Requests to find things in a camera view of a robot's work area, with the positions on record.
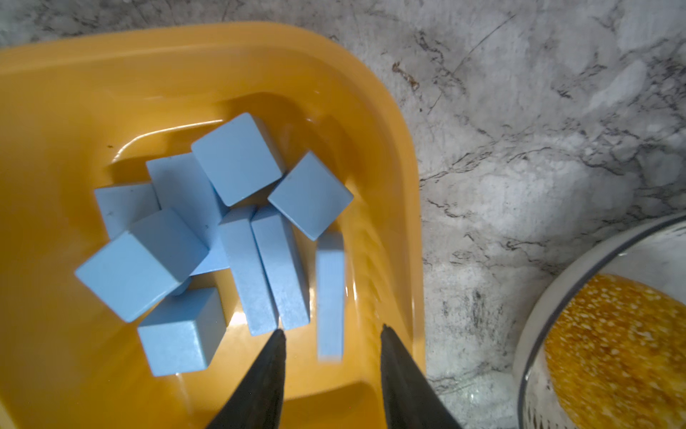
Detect patterned plate with yellow food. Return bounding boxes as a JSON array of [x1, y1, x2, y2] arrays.
[[514, 214, 685, 428]]

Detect light blue long block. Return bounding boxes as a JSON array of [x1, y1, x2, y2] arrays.
[[315, 232, 346, 362], [218, 206, 279, 336]]

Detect yellow plastic tray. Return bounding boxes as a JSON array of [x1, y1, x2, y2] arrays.
[[1, 23, 425, 428]]

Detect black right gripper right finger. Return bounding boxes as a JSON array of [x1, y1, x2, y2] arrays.
[[381, 325, 461, 429]]

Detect light blue cube block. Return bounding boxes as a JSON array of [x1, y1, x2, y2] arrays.
[[191, 113, 286, 207], [268, 152, 354, 241], [95, 182, 160, 239], [138, 288, 227, 376], [75, 208, 209, 323]]

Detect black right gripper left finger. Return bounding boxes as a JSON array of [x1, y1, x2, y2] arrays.
[[207, 329, 286, 428]]

